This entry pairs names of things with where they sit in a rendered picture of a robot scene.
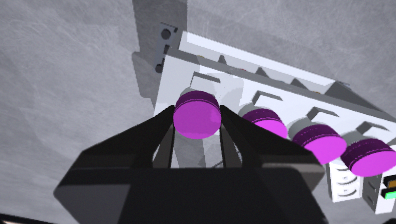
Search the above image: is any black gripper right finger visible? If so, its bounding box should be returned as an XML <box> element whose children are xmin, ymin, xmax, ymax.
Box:
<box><xmin>219</xmin><ymin>105</ymin><xmax>325</xmax><ymax>192</ymax></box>

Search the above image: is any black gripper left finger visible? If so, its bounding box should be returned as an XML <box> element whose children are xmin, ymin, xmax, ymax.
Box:
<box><xmin>70</xmin><ymin>105</ymin><xmax>175</xmax><ymax>169</ymax></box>

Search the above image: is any white tray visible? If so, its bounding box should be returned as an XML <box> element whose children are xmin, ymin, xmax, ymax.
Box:
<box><xmin>326</xmin><ymin>163</ymin><xmax>396</xmax><ymax>214</ymax></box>

